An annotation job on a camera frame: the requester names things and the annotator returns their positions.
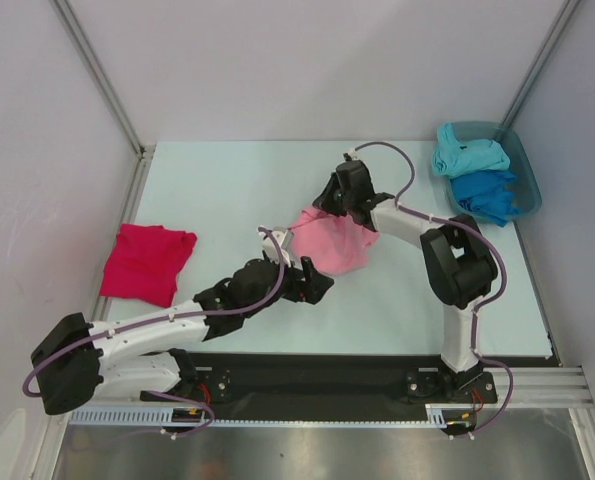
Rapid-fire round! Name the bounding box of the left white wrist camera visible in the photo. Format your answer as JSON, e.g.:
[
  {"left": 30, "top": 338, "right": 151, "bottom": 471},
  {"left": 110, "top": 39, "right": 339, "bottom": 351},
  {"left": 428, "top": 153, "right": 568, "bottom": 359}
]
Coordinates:
[{"left": 258, "top": 227, "right": 294, "bottom": 267}]

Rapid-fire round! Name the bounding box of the aluminium frame post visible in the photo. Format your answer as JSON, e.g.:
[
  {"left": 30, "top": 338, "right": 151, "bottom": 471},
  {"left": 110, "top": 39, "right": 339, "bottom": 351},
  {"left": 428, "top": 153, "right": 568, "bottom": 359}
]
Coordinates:
[
  {"left": 501, "top": 0, "right": 585, "bottom": 128},
  {"left": 49, "top": 0, "right": 156, "bottom": 161}
]

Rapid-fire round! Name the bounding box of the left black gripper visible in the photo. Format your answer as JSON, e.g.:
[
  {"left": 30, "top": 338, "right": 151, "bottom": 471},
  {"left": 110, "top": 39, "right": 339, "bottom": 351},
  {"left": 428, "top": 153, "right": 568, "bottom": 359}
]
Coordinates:
[{"left": 242, "top": 252, "right": 332, "bottom": 319}]

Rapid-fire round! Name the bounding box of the red folded t shirt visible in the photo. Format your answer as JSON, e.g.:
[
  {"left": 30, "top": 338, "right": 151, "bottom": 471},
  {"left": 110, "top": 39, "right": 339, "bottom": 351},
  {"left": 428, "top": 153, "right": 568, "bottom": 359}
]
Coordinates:
[{"left": 99, "top": 223, "right": 197, "bottom": 308}]

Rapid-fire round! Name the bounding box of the dark blue t shirt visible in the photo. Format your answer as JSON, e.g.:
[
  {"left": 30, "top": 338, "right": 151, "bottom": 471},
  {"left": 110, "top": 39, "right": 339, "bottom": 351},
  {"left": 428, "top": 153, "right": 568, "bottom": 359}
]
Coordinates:
[{"left": 450, "top": 170, "right": 522, "bottom": 227}]

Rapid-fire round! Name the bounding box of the left aluminium frame post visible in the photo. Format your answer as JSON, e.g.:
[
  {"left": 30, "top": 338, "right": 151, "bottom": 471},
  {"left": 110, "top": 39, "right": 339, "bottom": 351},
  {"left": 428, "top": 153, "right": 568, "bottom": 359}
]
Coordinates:
[{"left": 49, "top": 0, "right": 156, "bottom": 161}]

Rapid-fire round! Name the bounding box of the light blue slotted cable duct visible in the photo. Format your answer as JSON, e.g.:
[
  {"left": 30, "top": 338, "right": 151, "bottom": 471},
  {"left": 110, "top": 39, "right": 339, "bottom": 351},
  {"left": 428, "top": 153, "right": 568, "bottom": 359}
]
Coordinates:
[{"left": 69, "top": 404, "right": 447, "bottom": 429}]

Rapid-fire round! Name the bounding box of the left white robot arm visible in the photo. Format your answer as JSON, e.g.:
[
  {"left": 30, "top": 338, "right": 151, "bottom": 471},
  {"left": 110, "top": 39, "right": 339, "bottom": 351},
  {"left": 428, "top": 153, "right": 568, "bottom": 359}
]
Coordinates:
[{"left": 22, "top": 257, "right": 334, "bottom": 416}]

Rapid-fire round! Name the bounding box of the right aluminium frame post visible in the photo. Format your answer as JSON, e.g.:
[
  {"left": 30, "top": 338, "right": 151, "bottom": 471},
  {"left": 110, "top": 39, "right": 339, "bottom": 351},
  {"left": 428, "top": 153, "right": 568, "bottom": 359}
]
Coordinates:
[{"left": 501, "top": 0, "right": 585, "bottom": 128}]

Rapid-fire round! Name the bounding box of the pink t shirt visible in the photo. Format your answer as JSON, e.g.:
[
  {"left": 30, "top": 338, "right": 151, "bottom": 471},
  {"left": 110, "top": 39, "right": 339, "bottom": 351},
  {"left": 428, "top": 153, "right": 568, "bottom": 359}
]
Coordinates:
[{"left": 289, "top": 207, "right": 380, "bottom": 275}]

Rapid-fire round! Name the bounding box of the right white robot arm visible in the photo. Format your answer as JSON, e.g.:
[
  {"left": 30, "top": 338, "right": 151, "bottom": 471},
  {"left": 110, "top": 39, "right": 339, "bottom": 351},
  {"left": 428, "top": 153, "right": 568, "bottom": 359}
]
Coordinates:
[{"left": 313, "top": 156, "right": 498, "bottom": 401}]

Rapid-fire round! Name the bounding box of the teal plastic bin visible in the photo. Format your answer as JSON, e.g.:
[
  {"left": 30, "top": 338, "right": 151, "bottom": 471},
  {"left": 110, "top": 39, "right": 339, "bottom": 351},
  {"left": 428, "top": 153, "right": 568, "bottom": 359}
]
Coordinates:
[{"left": 439, "top": 121, "right": 542, "bottom": 223}]

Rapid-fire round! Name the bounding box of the light blue t shirt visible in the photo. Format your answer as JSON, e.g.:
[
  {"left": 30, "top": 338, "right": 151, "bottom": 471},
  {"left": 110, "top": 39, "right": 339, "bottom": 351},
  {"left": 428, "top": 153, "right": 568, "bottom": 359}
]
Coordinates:
[{"left": 431, "top": 123, "right": 511, "bottom": 179}]

